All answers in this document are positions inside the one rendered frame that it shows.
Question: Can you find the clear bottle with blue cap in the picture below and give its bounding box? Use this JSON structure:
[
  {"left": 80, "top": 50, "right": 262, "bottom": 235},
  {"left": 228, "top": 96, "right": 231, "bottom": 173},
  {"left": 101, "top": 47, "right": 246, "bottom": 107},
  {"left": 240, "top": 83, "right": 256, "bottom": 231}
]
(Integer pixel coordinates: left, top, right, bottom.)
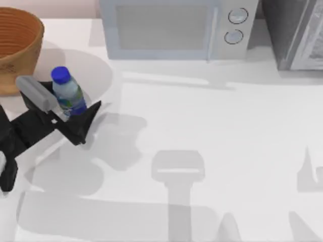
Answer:
[{"left": 50, "top": 66, "right": 88, "bottom": 119}]

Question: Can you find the microwave door handle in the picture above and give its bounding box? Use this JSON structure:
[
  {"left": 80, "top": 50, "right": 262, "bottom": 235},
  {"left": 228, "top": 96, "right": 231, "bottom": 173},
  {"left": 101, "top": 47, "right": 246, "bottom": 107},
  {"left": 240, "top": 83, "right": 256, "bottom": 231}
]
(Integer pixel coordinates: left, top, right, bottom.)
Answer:
[{"left": 206, "top": 6, "right": 219, "bottom": 63}]

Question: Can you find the pale grey cabinet door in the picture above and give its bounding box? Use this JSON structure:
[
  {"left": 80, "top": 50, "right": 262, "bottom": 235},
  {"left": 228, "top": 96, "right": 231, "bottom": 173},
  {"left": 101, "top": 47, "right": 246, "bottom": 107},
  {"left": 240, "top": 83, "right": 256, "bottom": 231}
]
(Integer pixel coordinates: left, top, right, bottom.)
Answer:
[{"left": 288, "top": 0, "right": 323, "bottom": 71}]

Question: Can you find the pale microwave oven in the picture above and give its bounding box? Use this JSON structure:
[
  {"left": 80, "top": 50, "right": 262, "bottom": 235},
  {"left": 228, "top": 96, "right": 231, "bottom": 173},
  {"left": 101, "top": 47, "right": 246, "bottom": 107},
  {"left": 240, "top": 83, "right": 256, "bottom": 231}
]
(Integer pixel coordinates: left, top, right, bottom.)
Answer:
[{"left": 98, "top": 0, "right": 259, "bottom": 64}]

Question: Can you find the round microwave knob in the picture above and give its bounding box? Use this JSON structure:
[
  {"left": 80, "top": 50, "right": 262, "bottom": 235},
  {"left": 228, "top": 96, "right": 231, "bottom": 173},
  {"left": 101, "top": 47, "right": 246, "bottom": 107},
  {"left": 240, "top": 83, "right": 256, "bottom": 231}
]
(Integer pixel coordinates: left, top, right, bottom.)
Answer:
[
  {"left": 228, "top": 7, "right": 249, "bottom": 25},
  {"left": 224, "top": 29, "right": 245, "bottom": 46}
]

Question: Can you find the microwave oven door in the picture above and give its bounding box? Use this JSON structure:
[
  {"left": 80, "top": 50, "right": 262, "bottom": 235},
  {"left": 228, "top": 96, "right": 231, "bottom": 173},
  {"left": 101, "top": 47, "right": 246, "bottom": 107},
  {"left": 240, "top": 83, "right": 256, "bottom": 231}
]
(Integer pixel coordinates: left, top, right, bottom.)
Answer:
[{"left": 99, "top": 0, "right": 218, "bottom": 62}]

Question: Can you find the brown wooden basket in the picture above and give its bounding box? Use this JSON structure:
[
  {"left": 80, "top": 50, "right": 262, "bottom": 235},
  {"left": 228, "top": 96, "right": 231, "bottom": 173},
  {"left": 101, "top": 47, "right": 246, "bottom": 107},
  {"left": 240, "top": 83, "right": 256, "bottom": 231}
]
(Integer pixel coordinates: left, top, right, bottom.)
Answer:
[{"left": 0, "top": 7, "right": 45, "bottom": 97}]

